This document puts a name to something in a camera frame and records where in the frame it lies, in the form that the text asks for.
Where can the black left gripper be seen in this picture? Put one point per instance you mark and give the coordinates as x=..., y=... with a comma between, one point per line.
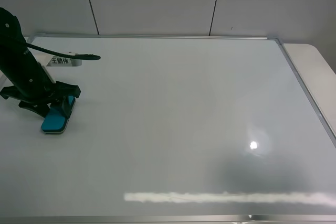
x=33, y=87

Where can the teal whiteboard eraser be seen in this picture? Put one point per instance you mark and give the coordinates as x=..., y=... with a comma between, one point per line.
x=54, y=123

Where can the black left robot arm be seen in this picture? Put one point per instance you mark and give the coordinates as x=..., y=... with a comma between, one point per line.
x=11, y=36

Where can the white whiteboard with aluminium frame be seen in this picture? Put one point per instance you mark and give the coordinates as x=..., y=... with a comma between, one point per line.
x=173, y=130

